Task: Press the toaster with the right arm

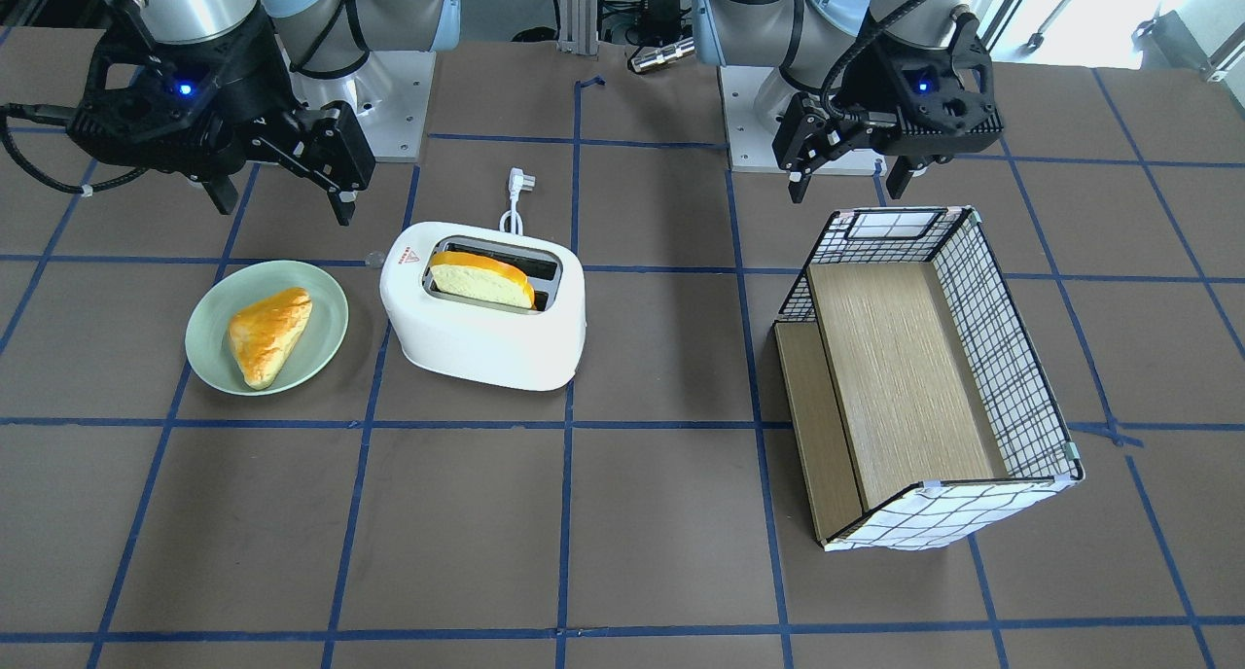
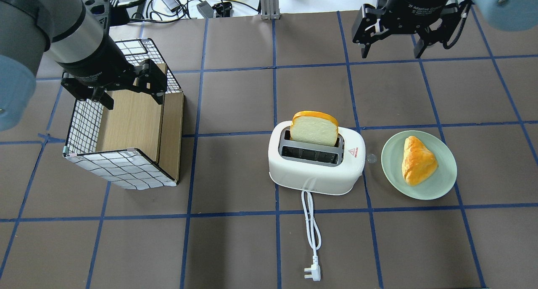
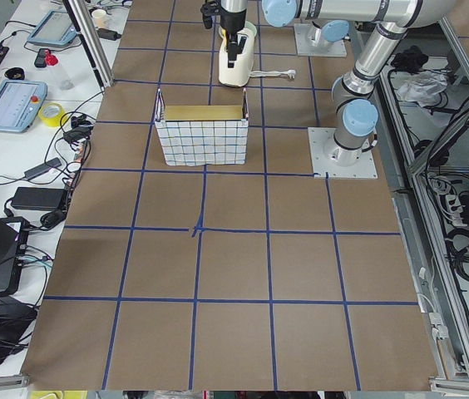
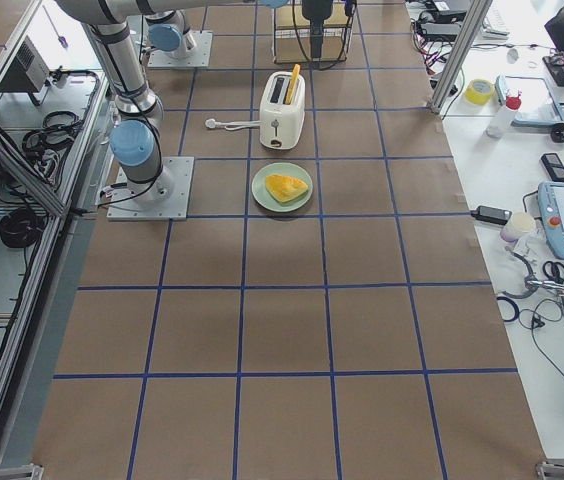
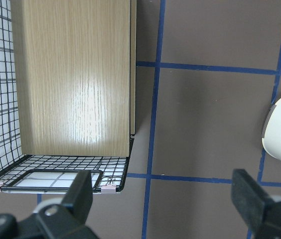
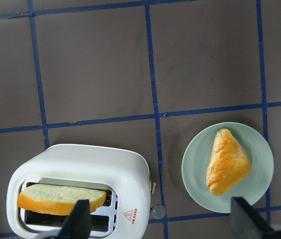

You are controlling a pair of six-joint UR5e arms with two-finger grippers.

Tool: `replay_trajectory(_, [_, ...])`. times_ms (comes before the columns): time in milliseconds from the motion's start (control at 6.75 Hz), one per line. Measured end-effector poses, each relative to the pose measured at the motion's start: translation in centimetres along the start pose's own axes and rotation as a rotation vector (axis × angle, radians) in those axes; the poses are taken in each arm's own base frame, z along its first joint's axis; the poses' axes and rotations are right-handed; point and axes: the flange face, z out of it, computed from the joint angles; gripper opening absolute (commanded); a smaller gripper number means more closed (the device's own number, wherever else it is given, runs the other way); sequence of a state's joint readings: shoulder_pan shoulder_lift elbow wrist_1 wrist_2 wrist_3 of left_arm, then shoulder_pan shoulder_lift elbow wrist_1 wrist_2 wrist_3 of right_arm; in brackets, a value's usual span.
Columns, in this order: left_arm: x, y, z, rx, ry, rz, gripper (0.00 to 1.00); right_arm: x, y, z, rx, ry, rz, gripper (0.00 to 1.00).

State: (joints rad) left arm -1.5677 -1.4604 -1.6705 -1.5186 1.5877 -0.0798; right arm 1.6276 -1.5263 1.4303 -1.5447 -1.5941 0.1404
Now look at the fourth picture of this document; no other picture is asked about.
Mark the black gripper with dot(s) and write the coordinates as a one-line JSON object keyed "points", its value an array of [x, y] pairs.
{"points": [[316, 11]]}

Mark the white toaster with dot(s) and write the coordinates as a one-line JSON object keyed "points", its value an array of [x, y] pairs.
{"points": [[282, 112]]}

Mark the bread slice in toaster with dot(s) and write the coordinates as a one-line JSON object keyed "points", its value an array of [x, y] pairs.
{"points": [[292, 83]]}

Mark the light green plate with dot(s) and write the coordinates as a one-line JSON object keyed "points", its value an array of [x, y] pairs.
{"points": [[266, 199]]}

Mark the yellow bread wedge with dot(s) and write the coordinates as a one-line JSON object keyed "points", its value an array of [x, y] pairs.
{"points": [[285, 188]]}

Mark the yellow tape roll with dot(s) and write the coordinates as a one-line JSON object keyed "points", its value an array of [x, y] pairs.
{"points": [[479, 91]]}

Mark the white bottle red cap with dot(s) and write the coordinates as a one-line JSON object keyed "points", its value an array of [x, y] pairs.
{"points": [[503, 119]]}

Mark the black power adapter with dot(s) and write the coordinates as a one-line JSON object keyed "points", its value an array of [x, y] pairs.
{"points": [[491, 215]]}

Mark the black phone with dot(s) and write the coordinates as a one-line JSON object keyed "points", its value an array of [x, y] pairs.
{"points": [[553, 166]]}

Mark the white paper cup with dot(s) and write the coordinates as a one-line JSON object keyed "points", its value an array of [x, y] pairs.
{"points": [[518, 225]]}

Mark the black scissors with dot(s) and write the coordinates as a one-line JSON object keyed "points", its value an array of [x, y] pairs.
{"points": [[553, 271]]}

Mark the wire basket with wood shelf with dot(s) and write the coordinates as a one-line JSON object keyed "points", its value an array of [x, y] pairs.
{"points": [[291, 34]]}

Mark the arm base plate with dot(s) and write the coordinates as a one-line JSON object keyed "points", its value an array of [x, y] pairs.
{"points": [[194, 52], [168, 197]]}

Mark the aluminium frame post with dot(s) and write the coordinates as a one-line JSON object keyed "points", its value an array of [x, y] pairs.
{"points": [[471, 25]]}

